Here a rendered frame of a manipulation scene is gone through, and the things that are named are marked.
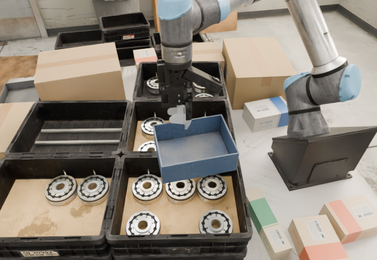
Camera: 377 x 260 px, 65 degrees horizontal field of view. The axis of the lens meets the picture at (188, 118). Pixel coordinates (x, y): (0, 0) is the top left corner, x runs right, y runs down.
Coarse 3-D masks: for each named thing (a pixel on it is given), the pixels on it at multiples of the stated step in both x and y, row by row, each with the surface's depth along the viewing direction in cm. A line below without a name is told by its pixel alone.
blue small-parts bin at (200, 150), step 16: (160, 128) 83; (176, 128) 84; (192, 128) 86; (208, 128) 87; (224, 128) 83; (160, 144) 85; (176, 144) 85; (192, 144) 85; (208, 144) 85; (224, 144) 85; (160, 160) 73; (176, 160) 81; (192, 160) 81; (208, 160) 74; (224, 160) 75; (176, 176) 75; (192, 176) 77
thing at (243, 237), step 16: (240, 176) 94; (240, 192) 90; (112, 208) 85; (112, 224) 82; (112, 240) 79; (128, 240) 79; (144, 240) 79; (160, 240) 79; (176, 240) 79; (192, 240) 79; (208, 240) 80; (224, 240) 80; (240, 240) 80
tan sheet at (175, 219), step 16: (224, 176) 106; (128, 192) 101; (128, 208) 97; (160, 208) 97; (176, 208) 97; (192, 208) 97; (208, 208) 97; (224, 208) 97; (160, 224) 93; (176, 224) 93; (192, 224) 93
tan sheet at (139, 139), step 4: (140, 124) 126; (140, 128) 125; (136, 132) 123; (140, 132) 123; (136, 136) 121; (140, 136) 121; (136, 140) 119; (140, 140) 119; (144, 140) 119; (148, 140) 119; (152, 140) 119; (136, 144) 118; (140, 144) 118; (136, 148) 116
